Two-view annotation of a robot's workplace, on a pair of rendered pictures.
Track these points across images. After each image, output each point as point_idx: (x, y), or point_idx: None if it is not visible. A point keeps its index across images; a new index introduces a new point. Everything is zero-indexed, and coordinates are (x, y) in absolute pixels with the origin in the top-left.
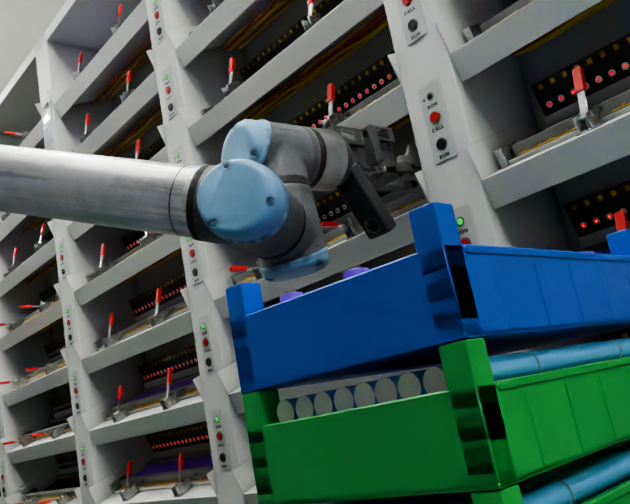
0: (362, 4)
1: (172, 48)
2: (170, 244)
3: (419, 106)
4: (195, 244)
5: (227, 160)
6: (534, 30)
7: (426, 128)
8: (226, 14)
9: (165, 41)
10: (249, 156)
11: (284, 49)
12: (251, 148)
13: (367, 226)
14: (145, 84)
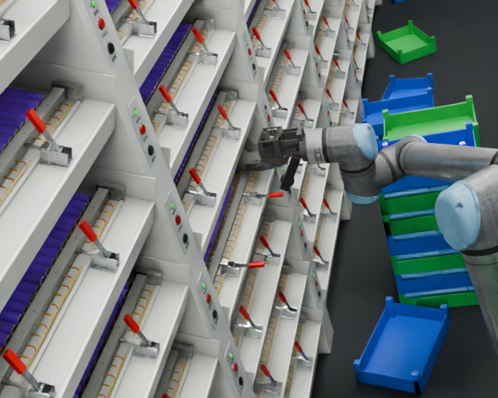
0: (231, 49)
1: (130, 73)
2: (180, 317)
3: (262, 113)
4: (207, 287)
5: (419, 135)
6: (269, 73)
7: (266, 125)
8: (164, 39)
9: (118, 63)
10: (376, 140)
11: (213, 79)
12: (375, 137)
13: (293, 182)
14: (103, 127)
